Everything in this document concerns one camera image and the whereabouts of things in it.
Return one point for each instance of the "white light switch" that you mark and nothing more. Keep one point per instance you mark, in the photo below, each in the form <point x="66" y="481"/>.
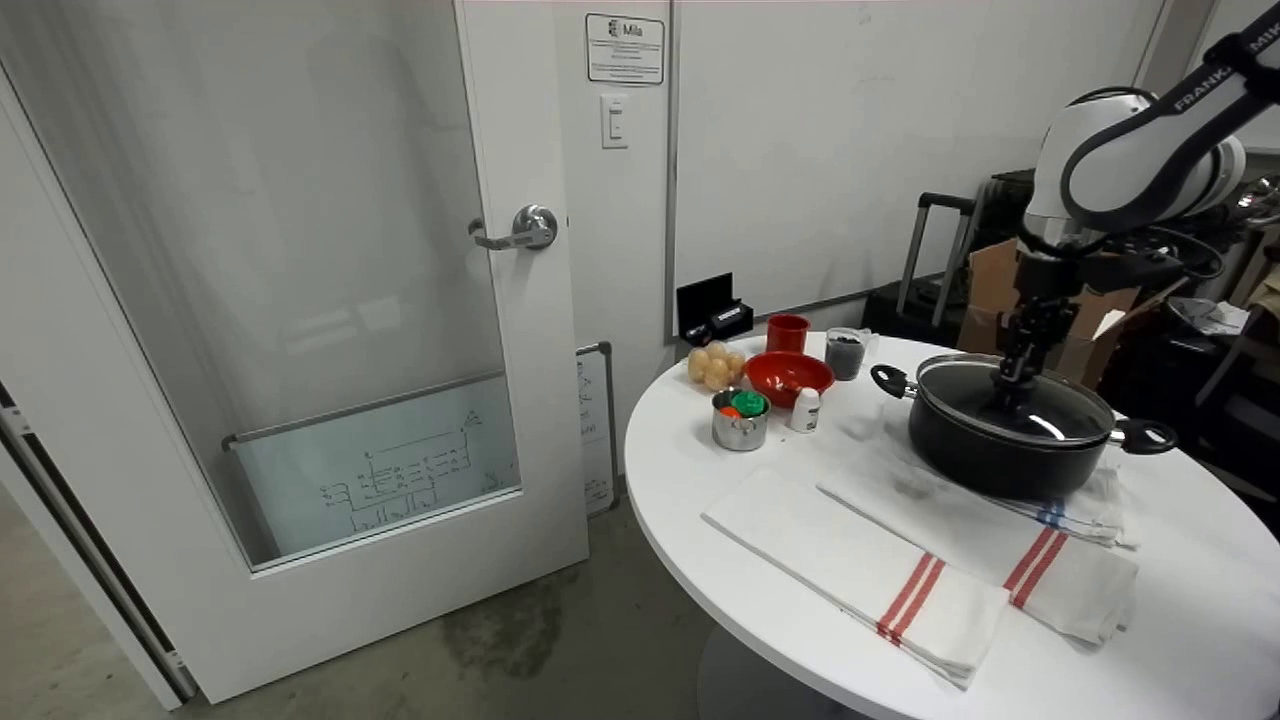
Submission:
<point x="613" y="120"/>

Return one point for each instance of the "metal can with colourful items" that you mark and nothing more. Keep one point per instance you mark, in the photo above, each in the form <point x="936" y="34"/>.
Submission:
<point x="736" y="428"/>

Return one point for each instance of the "red plastic bowl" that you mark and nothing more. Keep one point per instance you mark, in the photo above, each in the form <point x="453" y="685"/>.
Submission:
<point x="786" y="379"/>

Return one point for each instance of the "brown cardboard box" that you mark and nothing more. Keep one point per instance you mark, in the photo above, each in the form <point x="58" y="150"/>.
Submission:
<point x="990" y="285"/>

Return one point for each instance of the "white towel with red stripes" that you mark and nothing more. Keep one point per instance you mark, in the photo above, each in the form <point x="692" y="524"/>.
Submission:
<point x="1082" y="593"/>
<point x="826" y="546"/>

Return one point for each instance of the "black cooking pot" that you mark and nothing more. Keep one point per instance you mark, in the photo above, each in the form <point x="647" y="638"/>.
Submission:
<point x="1000" y="462"/>

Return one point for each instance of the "black equipment case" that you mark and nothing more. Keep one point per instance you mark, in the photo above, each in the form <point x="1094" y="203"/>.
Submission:
<point x="1000" y="203"/>

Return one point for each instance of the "yellowish bread-like object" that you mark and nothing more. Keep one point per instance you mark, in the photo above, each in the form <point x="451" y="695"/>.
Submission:
<point x="713" y="367"/>

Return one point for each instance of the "white door with frosted glass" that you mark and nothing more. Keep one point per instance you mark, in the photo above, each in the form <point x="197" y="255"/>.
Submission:
<point x="523" y="441"/>

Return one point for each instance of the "red mug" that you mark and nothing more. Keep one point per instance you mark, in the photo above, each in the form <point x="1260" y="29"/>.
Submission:
<point x="786" y="333"/>

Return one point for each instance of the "white black Franka robot arm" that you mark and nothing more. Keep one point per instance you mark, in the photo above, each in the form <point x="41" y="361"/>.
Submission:
<point x="1135" y="145"/>

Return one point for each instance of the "white wall sign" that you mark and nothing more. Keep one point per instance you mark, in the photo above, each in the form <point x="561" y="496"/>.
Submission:
<point x="626" y="48"/>

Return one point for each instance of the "clear measuring cup dark contents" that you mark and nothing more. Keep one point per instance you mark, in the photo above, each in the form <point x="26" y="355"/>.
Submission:
<point x="845" y="356"/>

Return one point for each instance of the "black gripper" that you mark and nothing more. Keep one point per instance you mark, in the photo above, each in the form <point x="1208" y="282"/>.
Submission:
<point x="1047" y="298"/>

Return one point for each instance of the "small white shaker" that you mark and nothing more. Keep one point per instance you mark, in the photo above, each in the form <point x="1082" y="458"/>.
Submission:
<point x="807" y="411"/>

